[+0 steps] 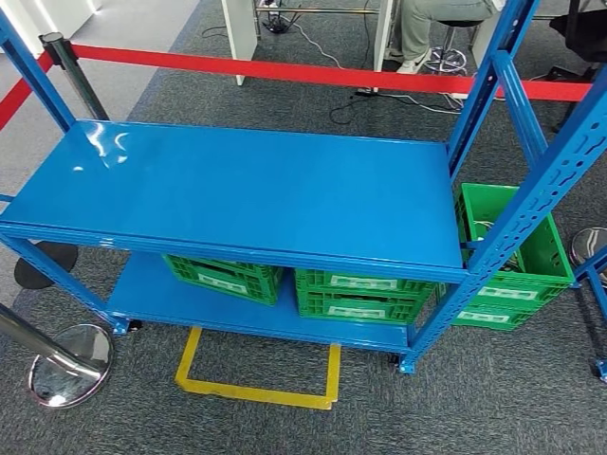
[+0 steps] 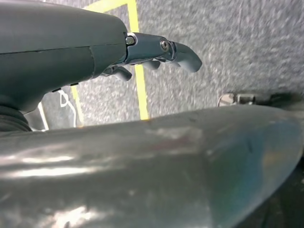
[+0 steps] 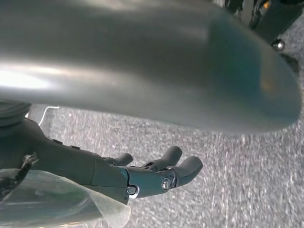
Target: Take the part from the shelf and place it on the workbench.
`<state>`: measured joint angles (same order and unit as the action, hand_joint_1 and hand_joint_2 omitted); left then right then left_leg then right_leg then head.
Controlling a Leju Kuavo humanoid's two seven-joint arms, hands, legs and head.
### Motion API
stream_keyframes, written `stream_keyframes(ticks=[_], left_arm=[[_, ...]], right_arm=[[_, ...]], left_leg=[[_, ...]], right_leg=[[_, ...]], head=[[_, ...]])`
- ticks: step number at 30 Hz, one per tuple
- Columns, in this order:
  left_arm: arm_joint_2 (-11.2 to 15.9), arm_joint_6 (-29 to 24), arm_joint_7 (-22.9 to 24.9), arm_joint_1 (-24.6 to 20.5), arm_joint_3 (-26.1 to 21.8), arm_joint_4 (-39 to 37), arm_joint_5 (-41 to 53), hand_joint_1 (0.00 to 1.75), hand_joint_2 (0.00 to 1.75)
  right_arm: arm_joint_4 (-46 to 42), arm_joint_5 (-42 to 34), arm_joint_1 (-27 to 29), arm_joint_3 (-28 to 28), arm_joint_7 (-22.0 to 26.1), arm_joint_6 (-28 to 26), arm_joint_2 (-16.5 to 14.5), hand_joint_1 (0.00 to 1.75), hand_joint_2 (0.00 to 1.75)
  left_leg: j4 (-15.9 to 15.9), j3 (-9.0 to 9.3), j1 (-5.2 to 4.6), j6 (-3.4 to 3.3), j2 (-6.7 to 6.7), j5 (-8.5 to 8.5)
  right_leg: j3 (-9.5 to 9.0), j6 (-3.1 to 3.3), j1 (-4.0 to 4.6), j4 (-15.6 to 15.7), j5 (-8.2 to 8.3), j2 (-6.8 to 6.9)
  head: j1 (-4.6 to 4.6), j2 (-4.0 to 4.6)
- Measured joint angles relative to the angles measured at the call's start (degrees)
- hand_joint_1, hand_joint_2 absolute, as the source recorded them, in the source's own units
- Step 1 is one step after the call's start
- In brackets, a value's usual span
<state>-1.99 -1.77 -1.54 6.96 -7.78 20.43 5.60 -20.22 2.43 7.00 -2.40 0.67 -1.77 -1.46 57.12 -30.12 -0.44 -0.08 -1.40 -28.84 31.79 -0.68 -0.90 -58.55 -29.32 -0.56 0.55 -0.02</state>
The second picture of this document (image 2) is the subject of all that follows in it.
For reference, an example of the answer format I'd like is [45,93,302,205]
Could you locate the yellow floor tape outline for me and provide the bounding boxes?
[71,0,150,127]

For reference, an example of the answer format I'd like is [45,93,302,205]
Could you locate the metal fitting with dark bar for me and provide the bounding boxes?
[217,93,302,108]

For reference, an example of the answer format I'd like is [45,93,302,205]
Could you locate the white power strip cable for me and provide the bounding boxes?
[59,89,78,128]

